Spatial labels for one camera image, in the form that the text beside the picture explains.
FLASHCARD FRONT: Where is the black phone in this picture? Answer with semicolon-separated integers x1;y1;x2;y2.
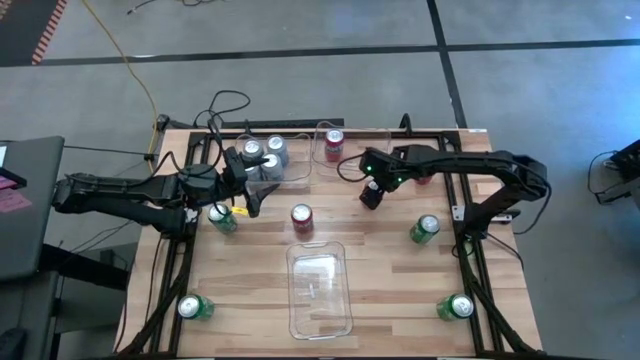
0;167;28;191

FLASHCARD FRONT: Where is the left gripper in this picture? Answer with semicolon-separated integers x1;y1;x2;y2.
223;146;280;218

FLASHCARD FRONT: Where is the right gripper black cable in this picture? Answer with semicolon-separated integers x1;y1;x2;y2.
336;152;374;184

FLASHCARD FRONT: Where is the yellow floor cable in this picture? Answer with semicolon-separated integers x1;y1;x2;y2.
81;0;160;174

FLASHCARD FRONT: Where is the black mat orange striped edge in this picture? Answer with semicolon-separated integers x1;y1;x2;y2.
0;0;69;67

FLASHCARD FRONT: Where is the black device cable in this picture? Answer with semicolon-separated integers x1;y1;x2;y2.
587;149;621;199

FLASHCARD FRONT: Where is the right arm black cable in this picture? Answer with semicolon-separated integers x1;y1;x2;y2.
513;182;554;236

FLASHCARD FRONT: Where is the looped black floor cable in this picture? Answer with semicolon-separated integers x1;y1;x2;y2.
192;89;251;130

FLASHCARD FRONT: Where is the long black bar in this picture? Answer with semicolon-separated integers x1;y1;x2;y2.
222;118;346;129

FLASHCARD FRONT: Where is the grey metal bracket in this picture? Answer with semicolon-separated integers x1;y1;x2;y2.
596;174;640;206

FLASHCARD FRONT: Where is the thin black floor cable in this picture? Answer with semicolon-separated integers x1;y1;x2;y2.
126;0;224;15

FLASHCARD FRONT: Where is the dark grey cabinet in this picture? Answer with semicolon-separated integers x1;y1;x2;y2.
0;243;130;360

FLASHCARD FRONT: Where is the clear plastic bin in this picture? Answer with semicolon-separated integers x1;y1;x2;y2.
284;240;355;342
233;130;315;189
312;119;394;177

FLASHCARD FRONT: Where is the black device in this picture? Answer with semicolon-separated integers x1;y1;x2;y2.
603;138;640;182

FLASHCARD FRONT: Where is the black aluminium table frame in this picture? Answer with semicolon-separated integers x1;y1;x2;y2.
115;118;546;360

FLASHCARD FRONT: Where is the pink sticky note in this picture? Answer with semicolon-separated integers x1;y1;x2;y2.
0;191;33;215

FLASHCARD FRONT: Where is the black side table cable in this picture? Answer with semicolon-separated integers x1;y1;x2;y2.
62;143;154;162

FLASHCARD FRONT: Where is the green soda can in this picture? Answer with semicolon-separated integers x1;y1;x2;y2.
207;202;239;235
177;294;216;321
409;213;442;244
435;293;475;322

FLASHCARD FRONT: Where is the grey side table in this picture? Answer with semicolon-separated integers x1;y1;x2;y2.
0;135;65;281

